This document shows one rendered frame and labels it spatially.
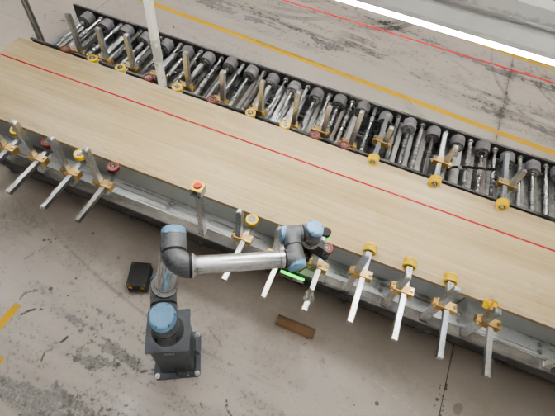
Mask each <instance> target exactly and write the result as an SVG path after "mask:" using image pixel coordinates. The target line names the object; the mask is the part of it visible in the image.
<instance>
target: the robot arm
mask: <svg viewBox="0 0 555 416"><path fill-rule="evenodd" d="M323 231H324V227H323V224H322V223H321V222H319V221H318V220H310V221H308V222H307V223H306V224H302V225H286V226H282V227H281V228H280V231H279V238H280V244H283V245H284V250H279V251H266V252H252V253H227V254H213V255H200V256H196V255H195V254H193V253H188V252H187V236H186V233H187V232H186V229H185V228H184V227H183V226H181V225H166V226H164V227H163V228H162V229H161V242H160V251H159V261H158V267H157V272H156V274H154V275H153V276H152V277H151V278H150V283H149V284H150V312H149V318H148V319H149V325H150V327H151V328H152V329H151V335H152V338H153V340H154V341H155V342H156V343H157V344H158V345H160V346H163V347H169V346H173V345H174V344H176V343H177V342H178V341H179V340H180V339H181V338H182V336H183V333H184V325H183V322H182V320H181V319H180V318H179V317H178V305H177V290H178V280H177V276H179V277H182V278H194V277H195V276H196V274H207V273H219V272H241V271H253V270H263V269H275V268H288V270H289V271H290V272H297V271H300V270H301V269H303V268H304V267H305V266H306V263H307V262H309V260H310V258H311V255H312V254H315V255H316V256H317V257H319V258H321V259H322V260H324V261H325V260H327V259H328V256H329V253H328V252H326V251H325V250H324V249H323V248H320V247H319V246H318V245H319V242H320V239H321V236H322V234H323Z"/></svg>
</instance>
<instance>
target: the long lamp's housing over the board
mask: <svg viewBox="0 0 555 416"><path fill-rule="evenodd" d="M354 1H358V2H362V3H366V4H368V5H371V6H374V7H379V8H382V9H385V10H388V11H391V12H395V13H399V14H401V15H404V16H408V17H412V18H415V19H418V20H421V21H426V22H428V23H432V24H435V25H437V26H442V27H445V28H448V29H451V30H454V31H459V32H462V33H465V34H468V35H473V36H475V37H479V38H482V39H484V40H489V41H492V42H496V43H498V44H501V45H506V46H509V47H512V48H515V49H517V50H523V51H525V52H529V53H531V54H536V55H539V56H542V57H545V58H548V59H553V60H555V29H553V28H551V27H547V26H542V25H539V24H536V23H533V22H531V21H526V20H522V19H519V18H516V17H511V16H508V15H506V14H502V13H499V12H494V11H491V10H488V9H485V8H482V7H477V6H474V5H471V4H468V3H465V2H459V1H457V0H354Z"/></svg>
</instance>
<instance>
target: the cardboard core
mask: <svg viewBox="0 0 555 416"><path fill-rule="evenodd" d="M275 324H276V325H278V326H280V327H283V328H285V329H288V330H291V331H292V332H294V333H298V334H300V335H302V336H305V337H307V338H310V339H313V337H314V335H315V329H313V328H312V327H309V326H307V325H304V324H301V323H299V322H297V321H295V320H292V319H289V318H287V317H285V316H282V315H280V314H279V315H278V317H277V321H276V323H275Z"/></svg>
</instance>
